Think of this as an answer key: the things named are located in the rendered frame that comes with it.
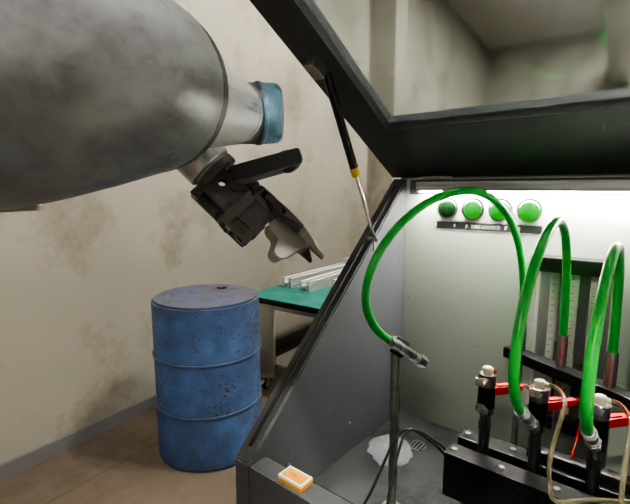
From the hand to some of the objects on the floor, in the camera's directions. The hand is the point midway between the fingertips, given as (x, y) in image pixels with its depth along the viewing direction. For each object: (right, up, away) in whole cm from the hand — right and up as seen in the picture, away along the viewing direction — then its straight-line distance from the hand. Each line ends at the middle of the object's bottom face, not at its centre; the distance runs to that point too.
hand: (315, 252), depth 69 cm
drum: (-59, -108, +180) cm, 218 cm away
